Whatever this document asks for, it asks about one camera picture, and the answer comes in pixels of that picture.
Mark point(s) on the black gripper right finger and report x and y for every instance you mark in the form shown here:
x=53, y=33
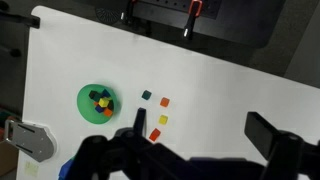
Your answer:
x=263, y=133

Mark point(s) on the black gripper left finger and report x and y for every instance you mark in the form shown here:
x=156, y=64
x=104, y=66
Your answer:
x=141, y=121

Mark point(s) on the green plastic bowl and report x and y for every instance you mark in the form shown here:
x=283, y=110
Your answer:
x=86, y=113

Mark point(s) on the large blue toy block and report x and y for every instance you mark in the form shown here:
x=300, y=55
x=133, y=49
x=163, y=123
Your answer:
x=65, y=170

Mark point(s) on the red wooden cube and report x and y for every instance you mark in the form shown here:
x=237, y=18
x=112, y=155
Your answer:
x=154, y=134

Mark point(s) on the yellow wooden cube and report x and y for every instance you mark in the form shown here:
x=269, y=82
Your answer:
x=163, y=119
x=103, y=102

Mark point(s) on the teal wooden cube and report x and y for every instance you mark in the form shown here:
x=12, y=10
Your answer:
x=146, y=95

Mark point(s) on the orange wooden cube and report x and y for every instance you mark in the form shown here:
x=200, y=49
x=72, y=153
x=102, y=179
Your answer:
x=164, y=102
x=107, y=112
x=95, y=103

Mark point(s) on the black wooden cube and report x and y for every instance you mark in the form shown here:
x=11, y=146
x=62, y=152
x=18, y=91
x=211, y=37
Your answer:
x=111, y=105
x=92, y=95

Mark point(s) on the blue wooden cube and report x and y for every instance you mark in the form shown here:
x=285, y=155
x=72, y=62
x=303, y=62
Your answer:
x=99, y=109
x=106, y=93

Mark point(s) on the silver metal mounting plate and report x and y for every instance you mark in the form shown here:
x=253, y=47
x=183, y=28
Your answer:
x=31, y=141

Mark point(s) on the black ribbed round disc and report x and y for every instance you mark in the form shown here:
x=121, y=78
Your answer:
x=107, y=14

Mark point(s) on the black perforated base board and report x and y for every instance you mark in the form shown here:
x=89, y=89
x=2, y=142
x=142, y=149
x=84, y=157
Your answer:
x=240, y=20

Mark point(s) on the pale yellow sticky note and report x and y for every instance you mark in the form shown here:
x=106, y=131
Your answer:
x=31, y=169

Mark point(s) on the black tripod stand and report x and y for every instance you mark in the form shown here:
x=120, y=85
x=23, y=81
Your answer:
x=20, y=20

